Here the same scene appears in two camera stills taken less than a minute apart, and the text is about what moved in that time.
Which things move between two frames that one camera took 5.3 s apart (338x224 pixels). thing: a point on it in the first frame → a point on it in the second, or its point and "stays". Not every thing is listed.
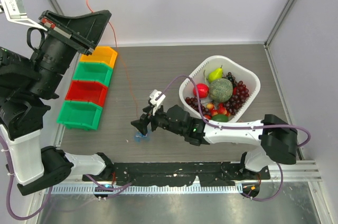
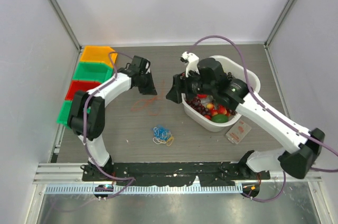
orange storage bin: (106, 54) stays
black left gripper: (81, 33) → (151, 90)
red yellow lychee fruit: (209, 106) stays
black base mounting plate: (180, 174) stays
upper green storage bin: (93, 71) stays
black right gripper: (142, 123) → (179, 86)
